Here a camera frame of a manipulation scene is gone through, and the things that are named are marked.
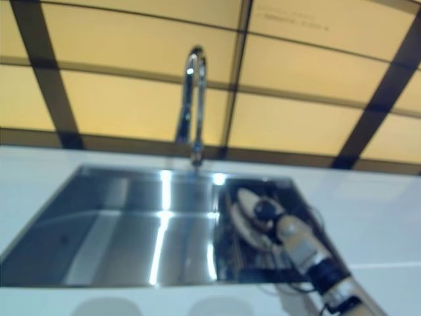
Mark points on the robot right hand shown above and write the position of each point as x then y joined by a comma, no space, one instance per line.
268,212

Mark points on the cream ceramic plate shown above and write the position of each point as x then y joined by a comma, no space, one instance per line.
246,197
250,235

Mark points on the black dish drying rack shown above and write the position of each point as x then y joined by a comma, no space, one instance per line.
227,250

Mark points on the chrome gooseneck faucet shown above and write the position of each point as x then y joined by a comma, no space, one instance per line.
200,108

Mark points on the stainless steel sink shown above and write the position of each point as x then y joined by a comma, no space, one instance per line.
115,230

